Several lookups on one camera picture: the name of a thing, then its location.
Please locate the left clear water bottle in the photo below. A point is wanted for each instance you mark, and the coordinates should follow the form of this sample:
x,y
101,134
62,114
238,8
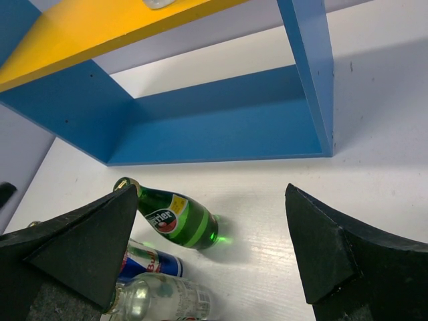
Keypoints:
x,y
157,4

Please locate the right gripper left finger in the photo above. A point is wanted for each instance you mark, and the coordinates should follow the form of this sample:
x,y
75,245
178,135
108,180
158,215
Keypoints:
x,y
66,268

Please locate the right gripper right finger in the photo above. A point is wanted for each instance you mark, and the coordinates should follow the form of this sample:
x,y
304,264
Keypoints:
x,y
351,270

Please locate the left Red Bull can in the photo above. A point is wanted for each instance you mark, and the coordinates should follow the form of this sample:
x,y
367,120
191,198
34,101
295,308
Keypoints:
x,y
139,259

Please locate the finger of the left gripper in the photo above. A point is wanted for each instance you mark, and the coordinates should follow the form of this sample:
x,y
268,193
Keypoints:
x,y
7,190

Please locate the right clear glass bottle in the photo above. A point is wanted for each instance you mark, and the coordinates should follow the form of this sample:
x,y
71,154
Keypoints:
x,y
152,296

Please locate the blue and yellow wooden shelf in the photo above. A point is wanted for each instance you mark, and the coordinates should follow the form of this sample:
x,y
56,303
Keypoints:
x,y
267,95

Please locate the green Perrier bottle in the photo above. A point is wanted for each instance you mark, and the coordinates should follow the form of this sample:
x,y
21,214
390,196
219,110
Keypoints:
x,y
176,217
34,223

